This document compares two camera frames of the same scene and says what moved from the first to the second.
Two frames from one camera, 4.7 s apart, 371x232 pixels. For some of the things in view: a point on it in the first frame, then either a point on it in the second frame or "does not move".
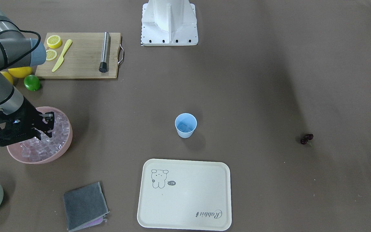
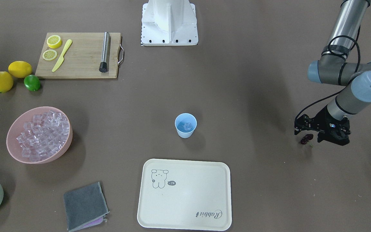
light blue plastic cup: x=185 y=124 does not move
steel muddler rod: x=103 y=67 does not move
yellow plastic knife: x=69 y=42 does not move
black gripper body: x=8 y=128 → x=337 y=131
